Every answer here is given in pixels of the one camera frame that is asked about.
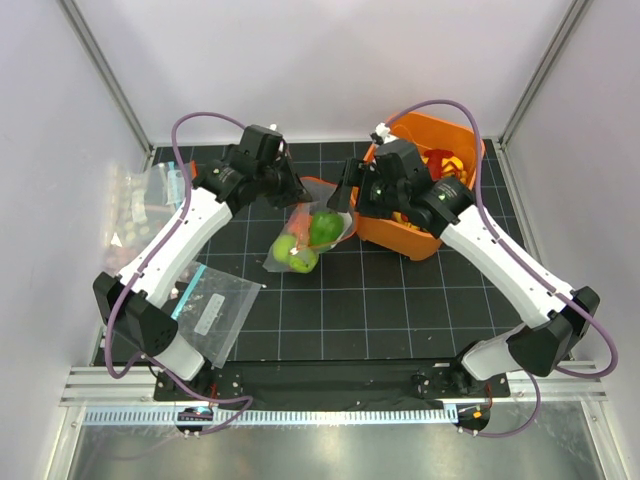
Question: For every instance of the yellow bell pepper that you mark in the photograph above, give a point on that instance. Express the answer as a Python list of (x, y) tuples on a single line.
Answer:
[(454, 167)]

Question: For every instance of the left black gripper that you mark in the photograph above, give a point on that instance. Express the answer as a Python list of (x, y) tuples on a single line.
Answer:
[(296, 192)]

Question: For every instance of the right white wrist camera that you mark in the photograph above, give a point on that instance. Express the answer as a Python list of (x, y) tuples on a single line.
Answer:
[(382, 134)]

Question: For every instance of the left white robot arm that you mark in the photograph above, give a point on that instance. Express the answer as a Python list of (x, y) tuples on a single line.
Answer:
[(130, 302)]

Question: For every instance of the clear bag white label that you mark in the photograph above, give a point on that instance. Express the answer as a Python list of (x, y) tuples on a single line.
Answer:
[(211, 309)]

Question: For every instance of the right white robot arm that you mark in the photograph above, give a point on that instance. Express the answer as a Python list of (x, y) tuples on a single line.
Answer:
[(550, 326)]

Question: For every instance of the green bell pepper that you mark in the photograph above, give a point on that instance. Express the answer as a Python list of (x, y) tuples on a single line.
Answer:
[(325, 227)]

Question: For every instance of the aluminium front rail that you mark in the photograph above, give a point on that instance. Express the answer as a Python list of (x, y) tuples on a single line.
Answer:
[(86, 385)]

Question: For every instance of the right aluminium frame post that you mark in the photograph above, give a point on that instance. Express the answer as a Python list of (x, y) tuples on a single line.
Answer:
[(567, 27)]

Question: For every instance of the orange zipper clear bag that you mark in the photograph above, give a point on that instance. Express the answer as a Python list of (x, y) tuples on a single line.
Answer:
[(320, 191)]

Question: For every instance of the aluminium frame post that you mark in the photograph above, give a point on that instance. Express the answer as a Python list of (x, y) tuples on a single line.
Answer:
[(87, 39), (567, 27)]

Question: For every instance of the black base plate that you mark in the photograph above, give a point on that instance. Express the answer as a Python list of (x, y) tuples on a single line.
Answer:
[(343, 384)]

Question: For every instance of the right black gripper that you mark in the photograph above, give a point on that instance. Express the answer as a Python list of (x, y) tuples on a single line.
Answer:
[(352, 176)]

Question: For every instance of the black grid mat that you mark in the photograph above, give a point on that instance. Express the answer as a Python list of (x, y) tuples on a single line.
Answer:
[(362, 301)]

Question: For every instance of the green apple top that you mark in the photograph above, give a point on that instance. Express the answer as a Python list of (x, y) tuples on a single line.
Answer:
[(282, 246)]

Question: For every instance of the red toy lobster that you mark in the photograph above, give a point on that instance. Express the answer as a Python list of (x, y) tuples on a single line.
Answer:
[(434, 158)]

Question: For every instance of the small orange pumpkin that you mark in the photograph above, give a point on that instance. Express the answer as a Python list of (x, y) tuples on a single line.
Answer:
[(300, 228)]

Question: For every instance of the orange plastic basket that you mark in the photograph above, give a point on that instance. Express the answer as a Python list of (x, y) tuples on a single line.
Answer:
[(426, 132)]

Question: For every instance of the left aluminium frame post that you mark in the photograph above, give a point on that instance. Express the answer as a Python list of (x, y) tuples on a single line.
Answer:
[(87, 39)]

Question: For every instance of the slotted cable duct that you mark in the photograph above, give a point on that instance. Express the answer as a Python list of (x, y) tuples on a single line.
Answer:
[(182, 416)]

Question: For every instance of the green apple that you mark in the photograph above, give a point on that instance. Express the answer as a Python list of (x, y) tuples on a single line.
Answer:
[(303, 261), (282, 246)]

